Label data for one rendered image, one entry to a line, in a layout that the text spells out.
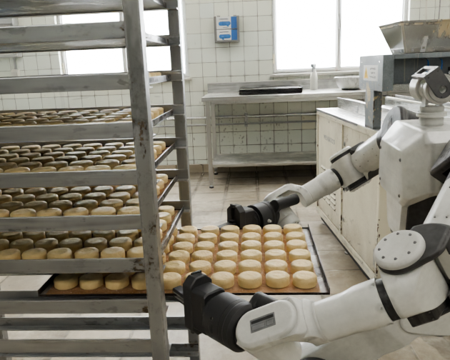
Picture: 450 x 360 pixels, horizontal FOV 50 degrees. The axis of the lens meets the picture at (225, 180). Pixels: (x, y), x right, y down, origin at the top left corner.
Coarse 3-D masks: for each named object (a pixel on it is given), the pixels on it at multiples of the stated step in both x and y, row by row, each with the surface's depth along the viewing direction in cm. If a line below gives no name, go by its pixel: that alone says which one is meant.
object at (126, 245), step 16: (160, 208) 132; (0, 240) 112; (16, 240) 111; (32, 240) 111; (48, 240) 110; (64, 240) 110; (80, 240) 109; (96, 240) 109; (112, 240) 109; (128, 240) 108; (0, 256) 102; (16, 256) 103; (32, 256) 101; (48, 256) 102; (64, 256) 101; (80, 256) 101; (96, 256) 102; (112, 256) 100; (128, 256) 101
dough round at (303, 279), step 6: (294, 276) 100; (300, 276) 100; (306, 276) 100; (312, 276) 100; (294, 282) 100; (300, 282) 99; (306, 282) 99; (312, 282) 99; (300, 288) 99; (306, 288) 99
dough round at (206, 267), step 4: (200, 260) 111; (192, 264) 108; (196, 264) 108; (200, 264) 108; (204, 264) 108; (208, 264) 108; (192, 268) 107; (196, 268) 106; (200, 268) 106; (204, 268) 107; (208, 268) 107; (204, 272) 107; (208, 272) 107
